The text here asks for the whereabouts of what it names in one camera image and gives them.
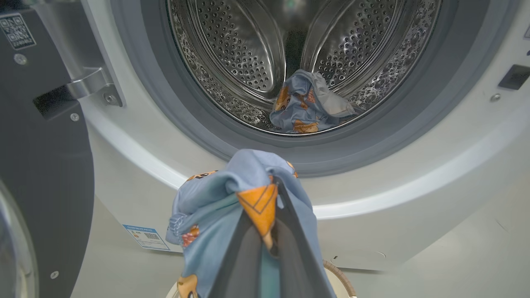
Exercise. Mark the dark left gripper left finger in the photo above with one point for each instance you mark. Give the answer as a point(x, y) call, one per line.
point(240, 269)

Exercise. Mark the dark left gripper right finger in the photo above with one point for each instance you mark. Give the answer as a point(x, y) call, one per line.
point(298, 265)

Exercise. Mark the blue cartoon print garment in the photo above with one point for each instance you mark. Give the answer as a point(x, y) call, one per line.
point(302, 107)
point(211, 231)

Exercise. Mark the washing machine door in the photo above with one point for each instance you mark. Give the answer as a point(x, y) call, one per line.
point(45, 174)

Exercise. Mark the white front-load washing machine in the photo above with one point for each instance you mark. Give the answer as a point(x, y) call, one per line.
point(414, 207)

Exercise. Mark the stainless steel washing machine drum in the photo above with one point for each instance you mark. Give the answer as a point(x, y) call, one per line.
point(232, 49)

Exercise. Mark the silver metal door hinge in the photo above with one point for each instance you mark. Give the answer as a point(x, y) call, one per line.
point(89, 80)

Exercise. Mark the black door latch slot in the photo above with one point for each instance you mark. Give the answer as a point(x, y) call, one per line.
point(515, 77)

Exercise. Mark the cream perforated laundry basket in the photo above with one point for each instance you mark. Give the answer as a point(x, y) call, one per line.
point(341, 277)

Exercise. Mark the blue energy label sticker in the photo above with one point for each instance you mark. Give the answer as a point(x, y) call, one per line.
point(147, 238)

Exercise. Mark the white QR code sticker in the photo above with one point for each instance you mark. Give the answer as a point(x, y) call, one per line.
point(17, 31)

